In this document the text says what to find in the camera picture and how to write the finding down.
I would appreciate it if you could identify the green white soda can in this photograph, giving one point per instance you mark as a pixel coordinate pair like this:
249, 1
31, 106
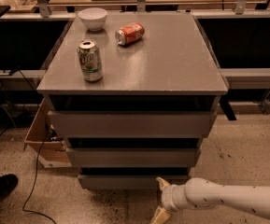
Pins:
90, 60

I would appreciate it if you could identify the grey bottom drawer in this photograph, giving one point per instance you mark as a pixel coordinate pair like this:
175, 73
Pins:
118, 181

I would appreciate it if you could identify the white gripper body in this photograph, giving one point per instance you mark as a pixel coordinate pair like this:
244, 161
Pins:
166, 198

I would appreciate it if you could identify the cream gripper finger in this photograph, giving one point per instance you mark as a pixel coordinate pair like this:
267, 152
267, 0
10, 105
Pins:
163, 184
161, 215

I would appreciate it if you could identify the grey top drawer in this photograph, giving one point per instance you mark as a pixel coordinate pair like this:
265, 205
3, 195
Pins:
132, 125

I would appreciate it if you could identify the grey drawer cabinet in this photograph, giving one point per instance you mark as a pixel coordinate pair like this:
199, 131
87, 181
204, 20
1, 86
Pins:
164, 172

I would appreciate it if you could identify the grey drawer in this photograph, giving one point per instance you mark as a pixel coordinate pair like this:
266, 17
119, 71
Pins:
118, 181
133, 157
132, 125

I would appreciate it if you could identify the cardboard box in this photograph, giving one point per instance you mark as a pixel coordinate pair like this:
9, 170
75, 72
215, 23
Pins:
43, 140

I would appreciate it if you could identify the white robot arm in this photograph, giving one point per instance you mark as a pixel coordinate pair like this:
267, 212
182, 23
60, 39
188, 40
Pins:
199, 194

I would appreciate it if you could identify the metal railing frame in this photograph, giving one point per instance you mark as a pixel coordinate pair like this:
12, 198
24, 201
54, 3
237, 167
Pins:
140, 3

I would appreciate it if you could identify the white bowl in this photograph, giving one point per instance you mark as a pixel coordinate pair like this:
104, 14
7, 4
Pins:
93, 18

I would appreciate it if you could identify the orange soda can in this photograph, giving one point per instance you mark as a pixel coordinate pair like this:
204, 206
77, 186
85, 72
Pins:
129, 33

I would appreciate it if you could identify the grey middle drawer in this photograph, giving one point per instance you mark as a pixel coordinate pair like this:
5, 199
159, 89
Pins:
133, 157

